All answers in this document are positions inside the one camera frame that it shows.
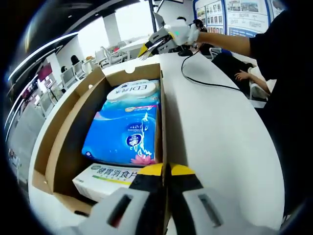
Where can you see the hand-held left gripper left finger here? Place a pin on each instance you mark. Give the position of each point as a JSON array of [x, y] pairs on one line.
[[144, 186]]

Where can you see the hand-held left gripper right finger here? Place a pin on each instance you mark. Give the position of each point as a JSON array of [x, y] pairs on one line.
[[185, 186]]

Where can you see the black display stand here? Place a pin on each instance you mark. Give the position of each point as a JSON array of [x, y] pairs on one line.
[[152, 14]]

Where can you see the person's black shirt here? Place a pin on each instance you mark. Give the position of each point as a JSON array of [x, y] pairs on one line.
[[288, 110]]

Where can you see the white medicine box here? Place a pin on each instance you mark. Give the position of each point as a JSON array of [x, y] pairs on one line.
[[102, 181]]

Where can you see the black computer mouse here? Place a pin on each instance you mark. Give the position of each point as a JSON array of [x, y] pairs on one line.
[[185, 53]]

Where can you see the red wall screen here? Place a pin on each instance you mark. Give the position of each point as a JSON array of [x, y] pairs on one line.
[[45, 72]]

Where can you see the row of white office chairs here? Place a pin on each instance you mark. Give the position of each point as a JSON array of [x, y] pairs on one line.
[[112, 55]]

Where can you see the white armchair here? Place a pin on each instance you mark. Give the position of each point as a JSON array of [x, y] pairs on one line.
[[256, 95], [215, 52]]

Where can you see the blue tissue pack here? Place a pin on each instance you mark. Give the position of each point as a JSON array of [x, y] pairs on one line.
[[132, 90]]

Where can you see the blue white wall display board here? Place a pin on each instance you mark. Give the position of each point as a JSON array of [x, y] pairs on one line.
[[244, 14]]

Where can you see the curved ceiling light strip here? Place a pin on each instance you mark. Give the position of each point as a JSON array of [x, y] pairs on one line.
[[41, 52]]

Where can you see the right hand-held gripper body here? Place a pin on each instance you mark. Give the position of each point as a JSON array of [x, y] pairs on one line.
[[181, 31]]

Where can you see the brown cardboard shoe box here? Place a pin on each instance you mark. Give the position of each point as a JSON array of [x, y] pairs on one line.
[[61, 137]]

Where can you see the blue tissue pack soft item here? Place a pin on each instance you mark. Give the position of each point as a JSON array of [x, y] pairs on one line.
[[117, 132]]

